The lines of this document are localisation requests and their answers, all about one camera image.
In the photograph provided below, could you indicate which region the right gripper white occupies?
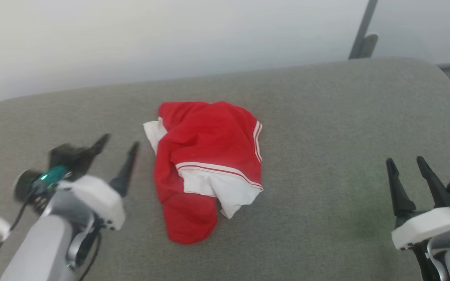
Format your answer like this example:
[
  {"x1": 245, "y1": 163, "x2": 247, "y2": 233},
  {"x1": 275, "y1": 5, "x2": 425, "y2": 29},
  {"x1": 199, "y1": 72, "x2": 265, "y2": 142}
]
[{"x1": 386, "y1": 156, "x2": 450, "y2": 251}]

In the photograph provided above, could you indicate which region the grey metal pole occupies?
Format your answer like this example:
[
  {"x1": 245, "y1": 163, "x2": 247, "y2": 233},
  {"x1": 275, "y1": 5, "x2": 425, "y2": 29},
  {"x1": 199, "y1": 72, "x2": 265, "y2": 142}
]
[{"x1": 348, "y1": 0, "x2": 379, "y2": 60}]

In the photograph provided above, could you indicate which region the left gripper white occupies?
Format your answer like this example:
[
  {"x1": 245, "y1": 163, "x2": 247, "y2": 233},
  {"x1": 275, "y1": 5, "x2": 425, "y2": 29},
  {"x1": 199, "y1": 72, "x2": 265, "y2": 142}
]
[{"x1": 58, "y1": 133, "x2": 140, "y2": 231}]

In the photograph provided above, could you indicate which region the grey fabric sofa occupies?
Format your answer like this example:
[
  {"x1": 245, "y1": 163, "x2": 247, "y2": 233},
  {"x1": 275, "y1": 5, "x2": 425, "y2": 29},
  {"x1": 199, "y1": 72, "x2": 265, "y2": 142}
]
[{"x1": 0, "y1": 57, "x2": 450, "y2": 281}]

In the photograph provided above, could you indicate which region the grey pole bracket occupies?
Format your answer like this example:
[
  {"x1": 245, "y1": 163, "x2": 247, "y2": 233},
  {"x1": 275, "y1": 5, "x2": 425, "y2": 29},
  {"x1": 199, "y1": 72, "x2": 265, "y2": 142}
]
[{"x1": 359, "y1": 34, "x2": 379, "y2": 59}]

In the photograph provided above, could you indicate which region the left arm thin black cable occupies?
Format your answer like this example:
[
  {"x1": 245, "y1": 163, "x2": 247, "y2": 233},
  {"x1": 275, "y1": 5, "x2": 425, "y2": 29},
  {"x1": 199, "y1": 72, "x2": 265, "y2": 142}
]
[{"x1": 0, "y1": 187, "x2": 30, "y2": 281}]

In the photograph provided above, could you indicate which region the red white basketball jersey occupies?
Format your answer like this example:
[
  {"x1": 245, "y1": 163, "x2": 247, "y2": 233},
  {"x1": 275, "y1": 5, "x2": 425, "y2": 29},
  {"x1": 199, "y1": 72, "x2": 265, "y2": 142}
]
[{"x1": 143, "y1": 101, "x2": 264, "y2": 245}]

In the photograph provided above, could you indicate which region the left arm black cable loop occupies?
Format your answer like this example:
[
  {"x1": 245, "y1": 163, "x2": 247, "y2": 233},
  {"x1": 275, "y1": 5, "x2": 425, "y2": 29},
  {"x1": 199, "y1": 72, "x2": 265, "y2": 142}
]
[{"x1": 77, "y1": 232, "x2": 103, "y2": 281}]

